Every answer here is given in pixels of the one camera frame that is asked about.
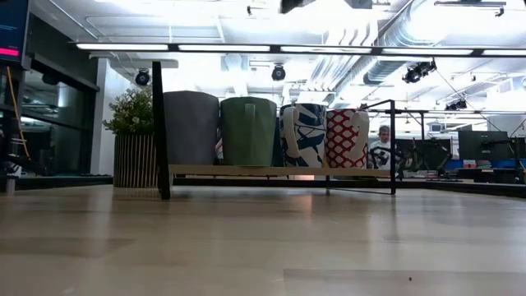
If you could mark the green faceted mug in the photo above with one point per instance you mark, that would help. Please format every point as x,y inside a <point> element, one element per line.
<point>246,135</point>

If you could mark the navy patterned white mug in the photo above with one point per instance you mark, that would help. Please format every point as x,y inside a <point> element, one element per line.
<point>306,140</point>

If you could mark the grey mug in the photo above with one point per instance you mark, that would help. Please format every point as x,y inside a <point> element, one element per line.
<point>191,127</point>

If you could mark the red lattice white mug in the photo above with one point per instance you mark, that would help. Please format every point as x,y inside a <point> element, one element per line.
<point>343,140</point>

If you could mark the black overhead light bar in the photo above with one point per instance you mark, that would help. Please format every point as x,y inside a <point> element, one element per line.
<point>274,48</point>

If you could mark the person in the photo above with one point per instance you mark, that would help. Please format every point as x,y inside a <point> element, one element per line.
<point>382,150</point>

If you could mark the potted green plant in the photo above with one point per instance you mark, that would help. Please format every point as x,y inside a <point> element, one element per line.
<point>133,160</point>

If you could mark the black ceiling spotlight cluster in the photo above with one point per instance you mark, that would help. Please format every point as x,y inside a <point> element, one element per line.
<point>417,72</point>

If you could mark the black background monitor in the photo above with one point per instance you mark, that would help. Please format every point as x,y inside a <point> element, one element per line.
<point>493,146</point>

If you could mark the computer monitor with pink bar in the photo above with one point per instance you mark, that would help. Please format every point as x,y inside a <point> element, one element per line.
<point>12,29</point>

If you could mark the wooden shelf with black frame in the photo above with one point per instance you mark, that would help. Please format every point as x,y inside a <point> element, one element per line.
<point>287,171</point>

